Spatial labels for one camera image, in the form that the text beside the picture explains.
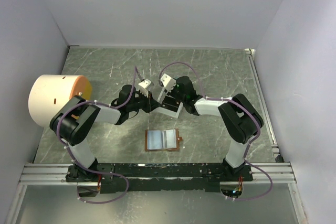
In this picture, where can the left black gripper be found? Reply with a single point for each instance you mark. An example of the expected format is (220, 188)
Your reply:
(151, 104)

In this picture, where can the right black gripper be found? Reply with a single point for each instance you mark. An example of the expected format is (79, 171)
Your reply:
(171, 93)

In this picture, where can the black credit card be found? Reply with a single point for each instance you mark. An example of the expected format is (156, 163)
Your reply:
(171, 104)

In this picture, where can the brown leather card holder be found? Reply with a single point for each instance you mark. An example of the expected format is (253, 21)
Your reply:
(162, 140)

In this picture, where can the white credit card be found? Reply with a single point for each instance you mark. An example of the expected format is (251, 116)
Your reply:
(169, 139)

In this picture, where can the white card tray box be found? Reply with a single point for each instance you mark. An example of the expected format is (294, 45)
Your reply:
(161, 110)

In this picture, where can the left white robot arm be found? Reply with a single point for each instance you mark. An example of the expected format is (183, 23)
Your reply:
(76, 118)

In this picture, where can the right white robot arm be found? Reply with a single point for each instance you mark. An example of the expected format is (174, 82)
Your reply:
(241, 119)

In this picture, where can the white cylinder with orange lid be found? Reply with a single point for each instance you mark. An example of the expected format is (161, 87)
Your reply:
(50, 93)

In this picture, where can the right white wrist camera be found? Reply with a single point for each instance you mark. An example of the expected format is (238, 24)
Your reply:
(168, 83)

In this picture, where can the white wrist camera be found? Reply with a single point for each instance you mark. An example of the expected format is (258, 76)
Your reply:
(168, 83)
(144, 87)

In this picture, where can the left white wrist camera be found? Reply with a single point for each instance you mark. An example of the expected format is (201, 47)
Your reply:
(144, 87)

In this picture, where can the white corner bracket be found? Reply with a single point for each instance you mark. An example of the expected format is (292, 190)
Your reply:
(250, 51)

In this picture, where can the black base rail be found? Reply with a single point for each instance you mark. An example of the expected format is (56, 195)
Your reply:
(119, 177)

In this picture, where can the aluminium frame rail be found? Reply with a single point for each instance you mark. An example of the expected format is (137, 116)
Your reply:
(45, 174)

